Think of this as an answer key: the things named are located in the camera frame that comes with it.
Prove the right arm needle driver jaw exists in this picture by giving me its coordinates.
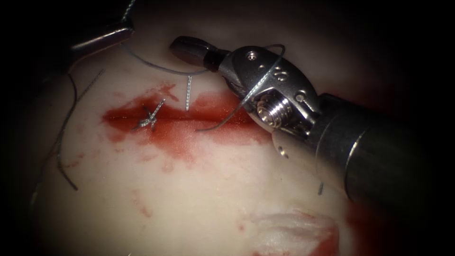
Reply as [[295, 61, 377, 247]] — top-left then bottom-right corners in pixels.
[[169, 35, 232, 73]]

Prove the left arm needle driver jaw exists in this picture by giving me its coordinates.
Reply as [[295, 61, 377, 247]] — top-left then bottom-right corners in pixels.
[[71, 27, 135, 55]]

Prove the right arm needle driver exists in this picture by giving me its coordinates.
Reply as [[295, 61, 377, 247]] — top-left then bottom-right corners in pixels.
[[217, 45, 321, 138]]

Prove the blue thread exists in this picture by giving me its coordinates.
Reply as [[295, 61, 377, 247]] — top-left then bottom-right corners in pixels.
[[56, 0, 287, 191]]

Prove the blue stitching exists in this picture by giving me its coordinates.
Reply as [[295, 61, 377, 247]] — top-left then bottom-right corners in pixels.
[[132, 75, 192, 131]]

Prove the tissue pad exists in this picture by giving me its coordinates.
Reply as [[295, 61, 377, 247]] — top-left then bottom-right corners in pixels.
[[30, 3, 395, 256]]

